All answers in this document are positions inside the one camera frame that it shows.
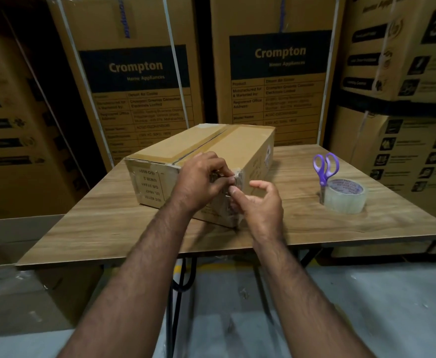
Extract plain brown carton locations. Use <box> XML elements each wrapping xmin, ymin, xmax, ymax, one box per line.
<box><xmin>0</xmin><ymin>213</ymin><xmax>105</xmax><ymax>329</ymax></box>

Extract person's left forearm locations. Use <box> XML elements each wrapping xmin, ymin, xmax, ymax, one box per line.
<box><xmin>56</xmin><ymin>199</ymin><xmax>204</xmax><ymax>358</ymax></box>

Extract clear tape strip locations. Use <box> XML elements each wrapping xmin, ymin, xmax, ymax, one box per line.
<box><xmin>223</xmin><ymin>167</ymin><xmax>245</xmax><ymax>228</ymax></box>

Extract person's left hand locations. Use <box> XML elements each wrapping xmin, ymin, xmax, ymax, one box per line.
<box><xmin>176</xmin><ymin>151</ymin><xmax>236</xmax><ymax>217</ymax></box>

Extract person's right forearm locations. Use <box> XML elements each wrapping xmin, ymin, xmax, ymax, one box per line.
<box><xmin>252</xmin><ymin>235</ymin><xmax>377</xmax><ymax>358</ymax></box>

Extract person's right hand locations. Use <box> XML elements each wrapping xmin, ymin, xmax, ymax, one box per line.
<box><xmin>229</xmin><ymin>180</ymin><xmax>285</xmax><ymax>244</ymax></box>

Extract large carton with blue label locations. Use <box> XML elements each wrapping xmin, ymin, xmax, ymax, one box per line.
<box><xmin>208</xmin><ymin>0</ymin><xmax>348</xmax><ymax>146</ymax></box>
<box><xmin>47</xmin><ymin>0</ymin><xmax>208</xmax><ymax>173</ymax></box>

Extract clear packing tape roll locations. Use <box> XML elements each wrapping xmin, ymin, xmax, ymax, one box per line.
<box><xmin>321</xmin><ymin>178</ymin><xmax>369</xmax><ymax>215</ymax></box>

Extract black metal table frame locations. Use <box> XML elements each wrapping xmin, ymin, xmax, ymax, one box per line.
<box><xmin>164</xmin><ymin>240</ymin><xmax>324</xmax><ymax>358</ymax></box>

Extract purple handled scissors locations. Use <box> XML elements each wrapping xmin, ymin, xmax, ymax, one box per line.
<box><xmin>313</xmin><ymin>152</ymin><xmax>341</xmax><ymax>204</ymax></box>

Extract small brown cardboard box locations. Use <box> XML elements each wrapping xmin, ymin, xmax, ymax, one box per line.
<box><xmin>124</xmin><ymin>123</ymin><xmax>277</xmax><ymax>230</ymax></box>

